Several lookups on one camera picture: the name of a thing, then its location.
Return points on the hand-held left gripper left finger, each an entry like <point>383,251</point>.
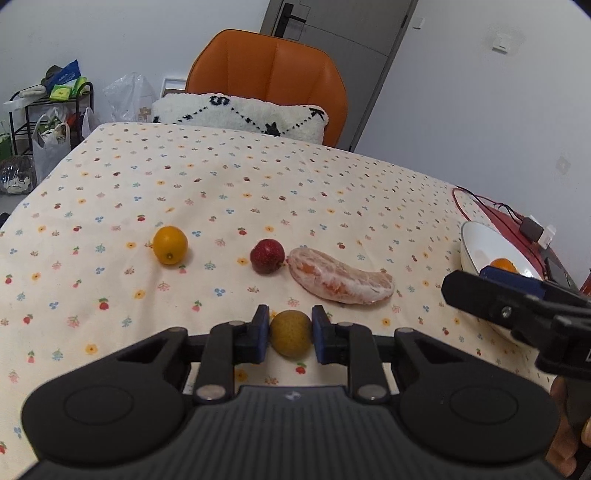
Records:
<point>259,334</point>

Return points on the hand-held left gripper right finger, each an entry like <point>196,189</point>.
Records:
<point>322,334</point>

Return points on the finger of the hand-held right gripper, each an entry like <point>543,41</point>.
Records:
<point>489,302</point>

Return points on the green-yellow round fruit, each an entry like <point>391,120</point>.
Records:
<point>291,333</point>

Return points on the large orange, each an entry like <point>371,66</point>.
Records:
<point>504,265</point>

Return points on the long peeled pomelo segment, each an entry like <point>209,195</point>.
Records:
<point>341,281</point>

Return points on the white bowl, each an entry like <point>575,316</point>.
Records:
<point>475,240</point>

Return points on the small red fruit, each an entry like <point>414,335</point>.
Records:
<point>266,256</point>

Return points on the small yellow orange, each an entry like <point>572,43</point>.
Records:
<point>171,244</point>

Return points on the person's right hand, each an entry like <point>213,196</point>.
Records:
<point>561,443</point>

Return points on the black phone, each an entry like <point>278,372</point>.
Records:
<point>559,273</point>

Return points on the red cloth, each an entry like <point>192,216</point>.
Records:
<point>521,244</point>

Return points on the black power adapter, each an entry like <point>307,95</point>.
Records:
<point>531,228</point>

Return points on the white power strip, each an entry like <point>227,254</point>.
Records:
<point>548,234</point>

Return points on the white fluffy cushion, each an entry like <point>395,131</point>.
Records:
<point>240,115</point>

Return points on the orange leather chair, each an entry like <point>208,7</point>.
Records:
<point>268,64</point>

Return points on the white plastic bag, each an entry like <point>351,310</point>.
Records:
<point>48,152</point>

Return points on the clear bag with dark contents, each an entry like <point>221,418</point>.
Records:
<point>18,175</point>

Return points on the grey door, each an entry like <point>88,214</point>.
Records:
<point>351,27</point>

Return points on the green packet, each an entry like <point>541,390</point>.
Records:
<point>67,90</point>

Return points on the green box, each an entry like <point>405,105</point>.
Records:
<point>4,145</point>

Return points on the black metal shelf rack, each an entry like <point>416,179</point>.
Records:
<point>21,124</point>

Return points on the blue packet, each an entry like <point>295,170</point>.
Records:
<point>67,74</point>

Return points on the dark cloth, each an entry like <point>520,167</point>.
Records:
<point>50,74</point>

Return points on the white cloth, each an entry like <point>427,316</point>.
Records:
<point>23,94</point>

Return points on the clear wall hook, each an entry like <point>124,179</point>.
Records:
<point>563,165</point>

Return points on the small white wall switch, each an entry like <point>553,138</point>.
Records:
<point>417,23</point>

